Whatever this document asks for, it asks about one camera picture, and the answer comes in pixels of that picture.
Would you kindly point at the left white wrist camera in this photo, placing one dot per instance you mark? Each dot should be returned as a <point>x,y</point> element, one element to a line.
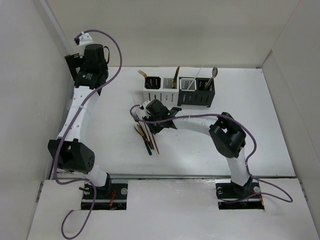
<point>84,39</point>

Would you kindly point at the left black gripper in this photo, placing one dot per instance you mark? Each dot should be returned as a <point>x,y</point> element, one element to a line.
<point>76,61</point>

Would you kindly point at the bronze knife green handle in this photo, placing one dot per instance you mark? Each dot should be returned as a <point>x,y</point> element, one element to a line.
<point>141,132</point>

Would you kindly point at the aluminium rail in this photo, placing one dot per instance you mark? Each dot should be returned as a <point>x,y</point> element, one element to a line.
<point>165,176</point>
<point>68,149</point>

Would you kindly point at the black utensil container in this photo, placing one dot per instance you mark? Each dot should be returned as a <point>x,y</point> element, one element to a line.
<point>201,92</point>

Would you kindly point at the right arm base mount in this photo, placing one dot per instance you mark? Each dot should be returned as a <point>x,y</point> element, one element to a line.
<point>232,197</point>

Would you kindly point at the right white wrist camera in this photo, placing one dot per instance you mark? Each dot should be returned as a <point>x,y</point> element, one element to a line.
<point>144,104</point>

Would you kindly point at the white chopstick long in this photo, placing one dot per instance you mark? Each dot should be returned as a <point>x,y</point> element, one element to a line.
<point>142,114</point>

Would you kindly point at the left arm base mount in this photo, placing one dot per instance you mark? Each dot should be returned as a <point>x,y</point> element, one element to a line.
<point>111,200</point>

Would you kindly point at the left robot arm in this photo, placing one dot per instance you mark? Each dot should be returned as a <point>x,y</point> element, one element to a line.
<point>97,176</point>

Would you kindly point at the gold fork green handle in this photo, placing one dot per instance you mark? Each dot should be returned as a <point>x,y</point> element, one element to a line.
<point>142,73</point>

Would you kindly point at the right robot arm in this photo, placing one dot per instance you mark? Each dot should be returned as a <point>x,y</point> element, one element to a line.
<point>228,136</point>

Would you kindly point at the copper chopstick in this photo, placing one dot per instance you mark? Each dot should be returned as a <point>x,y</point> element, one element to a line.
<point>151,138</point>

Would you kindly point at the silver spoon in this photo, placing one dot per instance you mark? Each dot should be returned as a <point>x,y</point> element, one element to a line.
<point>214,73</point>

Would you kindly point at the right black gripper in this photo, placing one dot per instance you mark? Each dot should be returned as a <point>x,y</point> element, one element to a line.
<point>153,129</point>

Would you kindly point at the aluminium rail front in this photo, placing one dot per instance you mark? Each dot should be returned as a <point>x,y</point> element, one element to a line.
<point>165,176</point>

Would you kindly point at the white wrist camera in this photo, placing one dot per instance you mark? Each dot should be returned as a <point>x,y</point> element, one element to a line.
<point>144,104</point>
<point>84,39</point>

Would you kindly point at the aluminium rail left side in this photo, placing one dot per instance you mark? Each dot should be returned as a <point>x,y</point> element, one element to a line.
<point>68,149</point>

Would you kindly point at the white utensil container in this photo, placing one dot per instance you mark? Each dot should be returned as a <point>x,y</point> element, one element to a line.
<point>164,89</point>

